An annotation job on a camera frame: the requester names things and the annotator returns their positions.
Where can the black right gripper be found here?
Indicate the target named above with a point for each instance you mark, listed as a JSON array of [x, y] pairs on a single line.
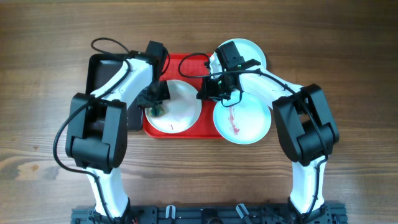
[[209, 93]]

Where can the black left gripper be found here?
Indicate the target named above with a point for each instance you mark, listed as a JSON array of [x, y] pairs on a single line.
[[144, 102]]

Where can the green yellow sponge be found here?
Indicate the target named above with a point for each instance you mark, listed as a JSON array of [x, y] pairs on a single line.
[[156, 112]]

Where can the white plate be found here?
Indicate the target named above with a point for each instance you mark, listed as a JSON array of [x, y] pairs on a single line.
[[180, 112]]

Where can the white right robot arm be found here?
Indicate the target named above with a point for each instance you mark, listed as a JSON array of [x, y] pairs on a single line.
[[305, 127]]

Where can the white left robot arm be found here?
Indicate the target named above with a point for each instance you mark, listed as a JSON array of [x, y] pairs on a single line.
[[97, 130]]

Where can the red tray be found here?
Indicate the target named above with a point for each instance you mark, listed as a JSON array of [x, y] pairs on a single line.
[[204, 127]]

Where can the black tray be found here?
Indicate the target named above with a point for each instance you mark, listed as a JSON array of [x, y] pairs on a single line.
[[101, 68]]

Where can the light blue near plate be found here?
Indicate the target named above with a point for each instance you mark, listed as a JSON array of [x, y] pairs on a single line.
[[243, 119]]

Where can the light blue plate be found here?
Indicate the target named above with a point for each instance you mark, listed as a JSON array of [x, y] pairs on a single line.
[[243, 119], [247, 49]]

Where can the light blue far plate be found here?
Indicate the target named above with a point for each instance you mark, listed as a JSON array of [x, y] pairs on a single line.
[[247, 49]]

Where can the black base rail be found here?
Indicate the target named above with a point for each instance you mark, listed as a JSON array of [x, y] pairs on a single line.
[[268, 213]]

